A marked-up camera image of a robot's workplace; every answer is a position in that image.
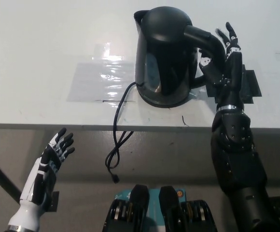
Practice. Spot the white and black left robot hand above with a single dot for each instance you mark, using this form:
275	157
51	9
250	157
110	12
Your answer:
33	178

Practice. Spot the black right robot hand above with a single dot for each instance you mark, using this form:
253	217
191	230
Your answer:
234	79

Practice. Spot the black electric kettle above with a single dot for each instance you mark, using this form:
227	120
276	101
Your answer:
166	48

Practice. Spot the black and teal robot torso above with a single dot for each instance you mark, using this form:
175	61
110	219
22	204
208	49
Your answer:
140	205

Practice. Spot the black tape patch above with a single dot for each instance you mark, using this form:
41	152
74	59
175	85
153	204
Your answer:
251	82

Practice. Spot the black table leg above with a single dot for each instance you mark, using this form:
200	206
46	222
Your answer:
2	177

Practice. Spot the clear plastic covered paper sheet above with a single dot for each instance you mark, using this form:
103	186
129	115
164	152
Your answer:
89	82

